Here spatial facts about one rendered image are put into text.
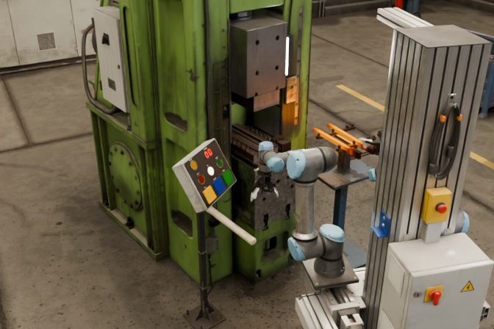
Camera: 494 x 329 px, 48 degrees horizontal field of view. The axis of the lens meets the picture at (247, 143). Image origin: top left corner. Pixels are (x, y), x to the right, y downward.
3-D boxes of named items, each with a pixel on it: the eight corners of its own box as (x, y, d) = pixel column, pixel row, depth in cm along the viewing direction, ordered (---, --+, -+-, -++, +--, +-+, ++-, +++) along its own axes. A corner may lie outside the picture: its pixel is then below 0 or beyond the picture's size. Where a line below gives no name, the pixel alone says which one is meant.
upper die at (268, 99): (278, 103, 341) (279, 89, 337) (253, 111, 330) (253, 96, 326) (237, 84, 371) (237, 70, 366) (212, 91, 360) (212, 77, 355)
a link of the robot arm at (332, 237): (348, 256, 265) (350, 233, 259) (322, 262, 261) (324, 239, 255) (335, 241, 275) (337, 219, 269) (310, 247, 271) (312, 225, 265)
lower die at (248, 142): (277, 155, 357) (278, 143, 353) (253, 164, 346) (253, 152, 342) (237, 133, 387) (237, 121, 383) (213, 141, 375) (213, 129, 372)
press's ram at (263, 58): (295, 84, 345) (298, 19, 327) (247, 98, 323) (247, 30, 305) (253, 67, 374) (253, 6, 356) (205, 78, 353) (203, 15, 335)
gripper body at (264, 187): (260, 194, 296) (260, 175, 291) (256, 186, 304) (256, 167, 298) (274, 192, 298) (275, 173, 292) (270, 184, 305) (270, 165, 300)
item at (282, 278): (317, 275, 392) (317, 274, 391) (253, 313, 359) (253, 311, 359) (280, 248, 419) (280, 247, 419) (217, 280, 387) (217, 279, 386)
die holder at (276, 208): (298, 210, 381) (301, 152, 361) (254, 230, 360) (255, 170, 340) (246, 178, 420) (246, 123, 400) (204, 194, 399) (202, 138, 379)
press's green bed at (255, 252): (294, 265, 402) (297, 210, 381) (253, 286, 381) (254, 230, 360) (246, 230, 441) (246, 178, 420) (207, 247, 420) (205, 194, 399)
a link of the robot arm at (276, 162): (291, 157, 279) (282, 147, 288) (270, 161, 276) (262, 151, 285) (290, 170, 283) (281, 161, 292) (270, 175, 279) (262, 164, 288)
